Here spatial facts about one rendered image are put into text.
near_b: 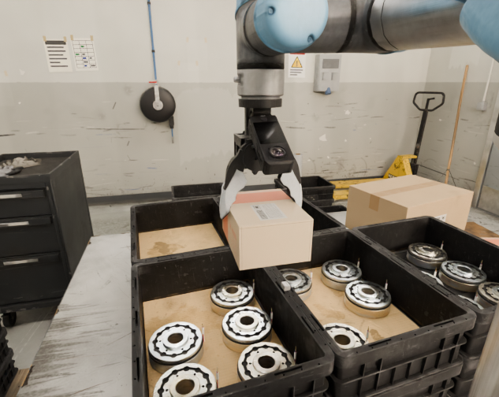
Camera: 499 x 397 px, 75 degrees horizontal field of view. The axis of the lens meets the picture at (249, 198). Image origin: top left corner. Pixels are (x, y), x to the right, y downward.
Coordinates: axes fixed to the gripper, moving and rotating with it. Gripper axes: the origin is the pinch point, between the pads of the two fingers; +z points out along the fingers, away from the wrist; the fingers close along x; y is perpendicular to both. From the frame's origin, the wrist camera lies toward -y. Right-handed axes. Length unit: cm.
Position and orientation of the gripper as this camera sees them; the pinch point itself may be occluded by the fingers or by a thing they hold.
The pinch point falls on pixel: (262, 217)
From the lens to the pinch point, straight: 57.8
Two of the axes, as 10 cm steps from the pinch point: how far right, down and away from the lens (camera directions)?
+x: -9.7, 0.8, -2.2
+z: 0.0, 9.4, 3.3
